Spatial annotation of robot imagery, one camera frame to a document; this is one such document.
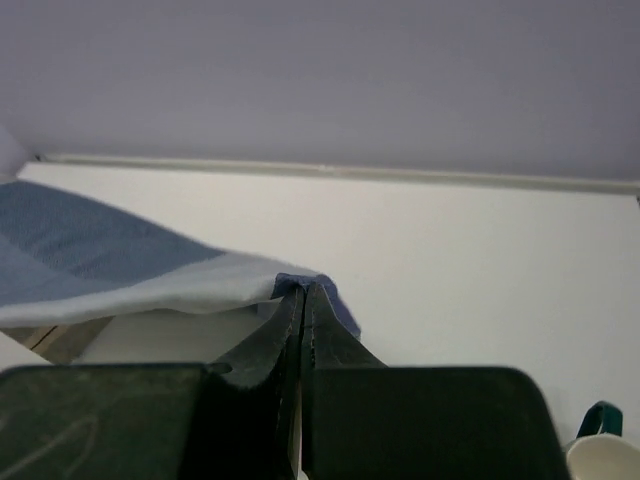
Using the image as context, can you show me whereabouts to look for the green mug white inside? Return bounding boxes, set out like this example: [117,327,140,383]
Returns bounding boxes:
[564,401,639,480]

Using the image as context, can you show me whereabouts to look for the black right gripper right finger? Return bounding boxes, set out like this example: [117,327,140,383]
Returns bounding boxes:
[302,282,387,479]

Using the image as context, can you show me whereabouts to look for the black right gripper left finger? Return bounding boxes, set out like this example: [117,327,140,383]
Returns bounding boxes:
[199,287,305,479]

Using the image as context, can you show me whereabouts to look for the blue patchwork cloth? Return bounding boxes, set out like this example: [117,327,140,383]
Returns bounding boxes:
[1,180,361,364]

